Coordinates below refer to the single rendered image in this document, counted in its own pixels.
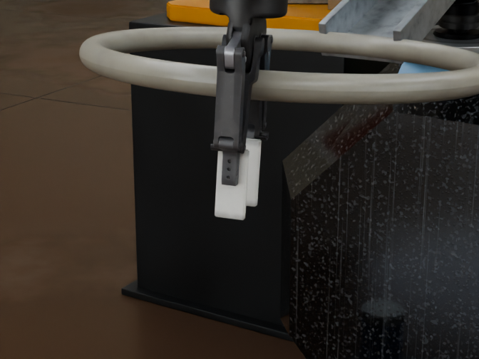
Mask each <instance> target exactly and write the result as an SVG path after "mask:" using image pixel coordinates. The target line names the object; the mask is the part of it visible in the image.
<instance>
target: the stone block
mask: <svg viewBox="0 0 479 359"><path fill-rule="evenodd" d="M280 319H281V321H282V323H283V325H284V327H285V328H286V330H287V332H288V334H289V336H290V337H291V339H292V340H293V341H294V343H295V344H296V345H297V347H298V348H299V349H300V351H301V352H302V354H303V355H304V357H305V358H306V359H479V94H477V95H473V96H470V97H466V98H459V99H454V100H443V101H436V102H427V103H403V104H375V105H349V104H344V105H343V106H342V107H341V108H340V109H339V110H337V111H336V112H335V113H334V114H333V115H332V116H331V117H330V118H329V119H328V120H327V121H326V122H325V123H324V124H322V125H321V126H320V127H319V128H318V129H317V130H316V131H314V132H313V133H312V134H311V135H310V136H309V137H308V138H307V139H306V140H305V141H303V143H302V144H301V145H299V146H298V147H297V148H296V149H295V150H294V151H293V152H291V153H290V154H289V155H288V156H287V157H286V158H285V159H284V160H282V247H281V301H280Z"/></svg>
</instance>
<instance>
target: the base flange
mask: <svg viewBox="0 0 479 359"><path fill-rule="evenodd" d="M330 11H331V10H328V4H288V7H287V14H286V15H285V16H283V17H281V18H275V19H266V20H267V28H284V29H298V30H310V31H319V22H320V21H321V20H322V19H323V18H324V17H325V16H326V15H327V14H328V13H329V12H330ZM167 17H168V18H169V19H170V20H171V21H181V22H188V23H195V24H208V25H215V26H228V23H229V18H228V16H226V15H219V14H214V13H213V12H211V10H210V0H174V1H169V2H167Z"/></svg>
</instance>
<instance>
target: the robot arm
mask: <svg viewBox="0 0 479 359"><path fill-rule="evenodd" d="M287 7H288V0H210V10H211V12H213V13H214V14H219V15H226V16H228V18H229V23H228V27H227V34H224V35H223V37H222V45H221V46H220V45H218V46H217V49H216V56H217V86H216V101H215V130H214V140H213V144H210V148H211V150H216V151H218V157H217V183H216V196H215V216H216V217H222V218H228V219H239V220H243V219H245V214H246V206H251V207H256V206H257V200H258V188H259V166H260V155H261V144H262V141H261V140H268V137H269V133H268V132H262V130H264V129H265V128H266V125H267V123H266V116H267V101H261V100H251V94H252V85H253V83H256V82H257V80H258V76H259V70H265V71H269V64H270V56H271V50H272V43H273V37H272V35H270V34H267V20H266V19H275V18H281V17H283V16H285V15H286V14H287ZM246 73H248V74H246Z"/></svg>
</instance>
